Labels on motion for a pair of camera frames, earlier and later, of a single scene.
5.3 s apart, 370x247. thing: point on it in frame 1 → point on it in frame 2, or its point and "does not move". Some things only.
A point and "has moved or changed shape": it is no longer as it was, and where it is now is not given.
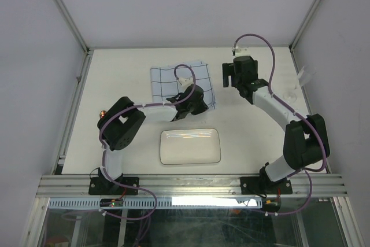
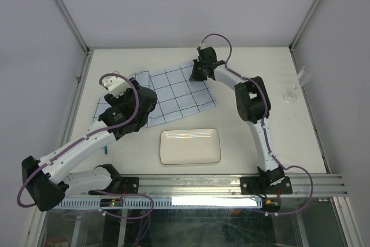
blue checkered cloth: (165, 83) has moved or changed shape
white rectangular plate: (185, 146) does not move
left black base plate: (97, 185) does not move
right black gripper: (228, 70) → (195, 77)
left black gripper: (202, 108) → (117, 102)
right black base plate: (256, 185) does not move
